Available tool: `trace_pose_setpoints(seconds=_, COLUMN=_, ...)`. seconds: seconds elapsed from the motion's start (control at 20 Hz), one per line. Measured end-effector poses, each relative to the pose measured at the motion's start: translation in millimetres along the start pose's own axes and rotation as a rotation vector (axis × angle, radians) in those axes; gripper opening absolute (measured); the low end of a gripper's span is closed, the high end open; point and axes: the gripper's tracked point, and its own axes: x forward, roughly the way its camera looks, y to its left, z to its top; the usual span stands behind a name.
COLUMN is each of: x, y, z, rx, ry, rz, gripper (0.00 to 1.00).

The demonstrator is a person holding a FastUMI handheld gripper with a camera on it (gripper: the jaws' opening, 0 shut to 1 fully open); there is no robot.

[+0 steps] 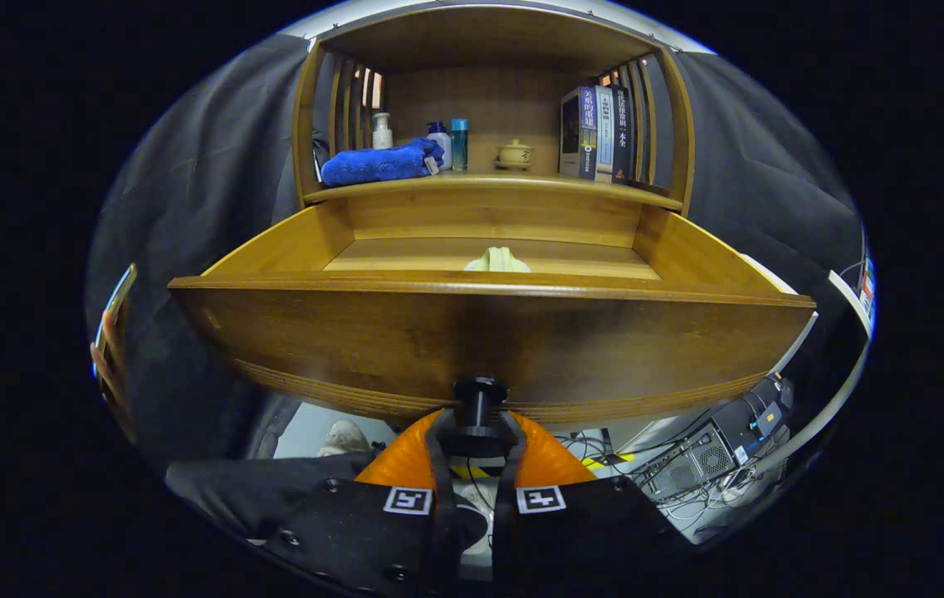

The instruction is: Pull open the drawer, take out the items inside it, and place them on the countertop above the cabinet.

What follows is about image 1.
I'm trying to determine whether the small green slipper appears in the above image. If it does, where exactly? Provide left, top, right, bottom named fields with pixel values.
left=463, top=247, right=532, bottom=273

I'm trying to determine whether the wooden cabinet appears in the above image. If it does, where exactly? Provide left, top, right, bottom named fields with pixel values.
left=293, top=4, right=697, bottom=217

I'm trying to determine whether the smartphone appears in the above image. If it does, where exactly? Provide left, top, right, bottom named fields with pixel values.
left=94, top=263, right=139, bottom=350

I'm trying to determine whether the white shoe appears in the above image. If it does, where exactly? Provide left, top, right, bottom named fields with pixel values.
left=455, top=480, right=493, bottom=556
left=318, top=419, right=373, bottom=458

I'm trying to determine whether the wooden drawer with black knob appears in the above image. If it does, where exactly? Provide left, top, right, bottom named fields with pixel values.
left=169, top=203, right=817, bottom=458

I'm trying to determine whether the pale spine book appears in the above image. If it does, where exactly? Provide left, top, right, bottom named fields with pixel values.
left=596, top=86, right=618, bottom=184

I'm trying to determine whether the white bottle with blue cap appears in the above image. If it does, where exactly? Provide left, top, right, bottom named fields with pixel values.
left=427, top=121, right=453, bottom=171

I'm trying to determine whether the open computer tower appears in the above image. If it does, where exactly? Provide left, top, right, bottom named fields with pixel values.
left=650, top=374, right=796, bottom=503

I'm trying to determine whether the blue spine book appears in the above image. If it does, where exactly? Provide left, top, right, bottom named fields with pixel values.
left=560, top=86, right=601, bottom=181

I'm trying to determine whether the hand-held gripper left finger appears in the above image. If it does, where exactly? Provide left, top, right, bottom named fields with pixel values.
left=264, top=409, right=460, bottom=595

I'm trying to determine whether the wooden countertop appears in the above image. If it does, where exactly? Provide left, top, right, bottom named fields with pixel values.
left=306, top=162, right=684, bottom=210

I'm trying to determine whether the blue towel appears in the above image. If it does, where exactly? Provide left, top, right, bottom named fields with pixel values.
left=320, top=138, right=446, bottom=187

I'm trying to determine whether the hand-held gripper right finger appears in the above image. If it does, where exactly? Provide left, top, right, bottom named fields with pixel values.
left=492, top=409, right=688, bottom=595

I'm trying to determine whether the beige lidded teacup with saucer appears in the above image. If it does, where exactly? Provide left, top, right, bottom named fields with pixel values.
left=495, top=139, right=535, bottom=172

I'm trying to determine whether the tangle of black cables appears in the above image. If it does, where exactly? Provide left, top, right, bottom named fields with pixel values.
left=563, top=407, right=780, bottom=516

